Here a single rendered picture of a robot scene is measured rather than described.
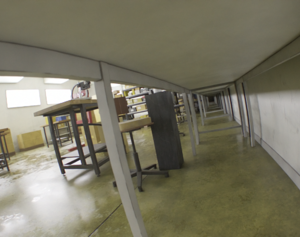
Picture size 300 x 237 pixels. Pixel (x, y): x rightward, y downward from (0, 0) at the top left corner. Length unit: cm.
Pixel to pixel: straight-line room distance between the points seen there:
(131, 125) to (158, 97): 45
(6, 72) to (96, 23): 20
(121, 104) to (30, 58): 163
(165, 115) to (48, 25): 154
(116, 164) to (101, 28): 40
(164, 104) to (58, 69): 142
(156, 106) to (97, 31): 145
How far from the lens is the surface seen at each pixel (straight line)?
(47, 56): 41
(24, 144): 878
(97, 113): 842
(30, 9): 29
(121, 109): 192
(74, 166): 237
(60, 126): 1077
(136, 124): 151
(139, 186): 151
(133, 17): 35
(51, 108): 214
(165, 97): 172
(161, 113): 174
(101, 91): 53
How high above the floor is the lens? 69
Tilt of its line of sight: 3 degrees down
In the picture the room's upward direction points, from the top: 11 degrees counter-clockwise
